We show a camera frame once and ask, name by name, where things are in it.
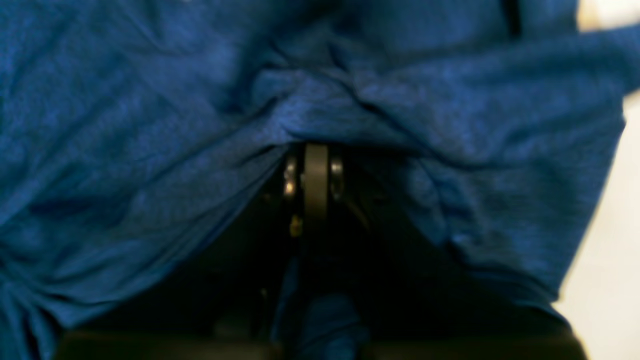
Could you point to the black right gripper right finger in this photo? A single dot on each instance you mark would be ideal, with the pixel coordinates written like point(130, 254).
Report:
point(417, 303)

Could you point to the blue t-shirt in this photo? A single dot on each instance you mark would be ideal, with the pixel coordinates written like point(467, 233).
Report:
point(134, 132)

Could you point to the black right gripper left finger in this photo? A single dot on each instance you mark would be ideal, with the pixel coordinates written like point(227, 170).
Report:
point(221, 304)

